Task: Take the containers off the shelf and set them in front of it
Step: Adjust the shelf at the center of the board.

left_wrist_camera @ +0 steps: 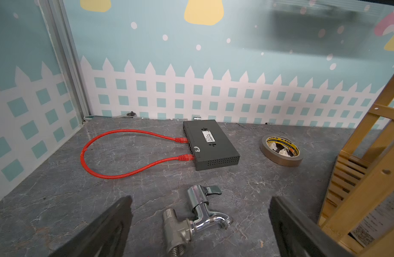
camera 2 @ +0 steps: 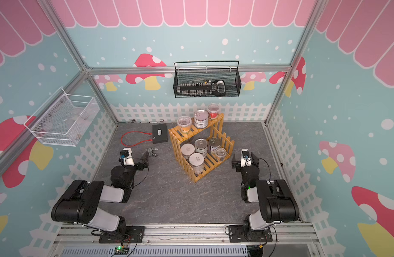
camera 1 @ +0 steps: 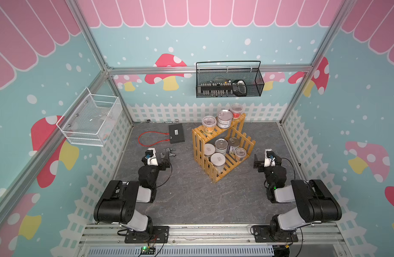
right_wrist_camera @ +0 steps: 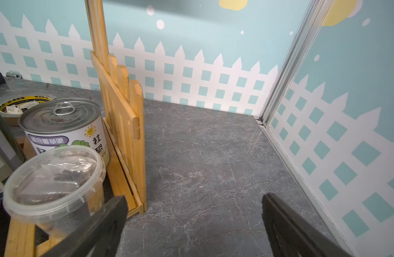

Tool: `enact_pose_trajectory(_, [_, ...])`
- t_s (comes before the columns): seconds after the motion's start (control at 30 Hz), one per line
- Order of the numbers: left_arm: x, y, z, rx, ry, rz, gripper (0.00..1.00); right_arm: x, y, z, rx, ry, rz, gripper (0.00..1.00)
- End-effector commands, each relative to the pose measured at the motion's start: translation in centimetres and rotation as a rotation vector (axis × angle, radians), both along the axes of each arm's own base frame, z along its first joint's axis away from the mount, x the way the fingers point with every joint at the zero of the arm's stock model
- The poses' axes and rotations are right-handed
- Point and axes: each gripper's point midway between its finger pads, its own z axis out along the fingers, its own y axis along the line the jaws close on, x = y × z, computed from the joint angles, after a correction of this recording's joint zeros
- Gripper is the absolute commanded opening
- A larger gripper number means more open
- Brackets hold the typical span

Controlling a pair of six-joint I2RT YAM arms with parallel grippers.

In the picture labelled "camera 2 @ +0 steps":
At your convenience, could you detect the small clear seed jar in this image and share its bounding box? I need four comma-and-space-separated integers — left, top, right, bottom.
215, 147, 227, 162

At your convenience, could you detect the wooden two-tier shelf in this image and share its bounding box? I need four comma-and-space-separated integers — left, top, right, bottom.
168, 113, 235, 183

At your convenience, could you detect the orange label seed jar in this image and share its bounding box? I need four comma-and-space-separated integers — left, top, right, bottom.
177, 116, 192, 133

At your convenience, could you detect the red label seed jar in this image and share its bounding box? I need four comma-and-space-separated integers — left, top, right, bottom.
206, 103, 220, 120

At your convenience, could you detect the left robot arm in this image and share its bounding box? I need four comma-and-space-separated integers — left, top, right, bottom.
51, 154, 148, 236

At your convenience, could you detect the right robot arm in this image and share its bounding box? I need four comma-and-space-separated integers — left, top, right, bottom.
226, 149, 300, 242

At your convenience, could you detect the metal faucet part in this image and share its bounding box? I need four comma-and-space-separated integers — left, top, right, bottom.
147, 148, 158, 157

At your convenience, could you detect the black box device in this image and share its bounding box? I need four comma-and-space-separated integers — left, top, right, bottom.
152, 123, 168, 144

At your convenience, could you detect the purple label sun can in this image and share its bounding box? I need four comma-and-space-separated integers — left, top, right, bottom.
208, 137, 221, 155

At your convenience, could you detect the rear white lid can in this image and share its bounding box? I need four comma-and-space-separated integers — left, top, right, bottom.
180, 143, 195, 161

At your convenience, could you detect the tall green label can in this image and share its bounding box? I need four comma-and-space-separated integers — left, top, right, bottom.
194, 138, 208, 158

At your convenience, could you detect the green circuit board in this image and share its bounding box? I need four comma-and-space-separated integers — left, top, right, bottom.
114, 246, 129, 255

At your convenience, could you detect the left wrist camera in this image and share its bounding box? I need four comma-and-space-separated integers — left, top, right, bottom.
119, 147, 135, 167

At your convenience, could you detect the red cable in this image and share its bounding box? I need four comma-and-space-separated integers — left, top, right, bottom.
120, 131, 154, 148

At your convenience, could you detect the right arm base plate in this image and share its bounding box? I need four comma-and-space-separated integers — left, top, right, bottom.
225, 225, 273, 244

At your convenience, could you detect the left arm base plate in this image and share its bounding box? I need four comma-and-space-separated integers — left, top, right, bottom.
98, 226, 146, 244

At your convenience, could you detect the white wire basket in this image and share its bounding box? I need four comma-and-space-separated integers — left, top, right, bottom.
23, 88, 100, 147

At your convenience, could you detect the black wire basket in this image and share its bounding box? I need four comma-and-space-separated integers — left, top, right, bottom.
173, 61, 242, 98

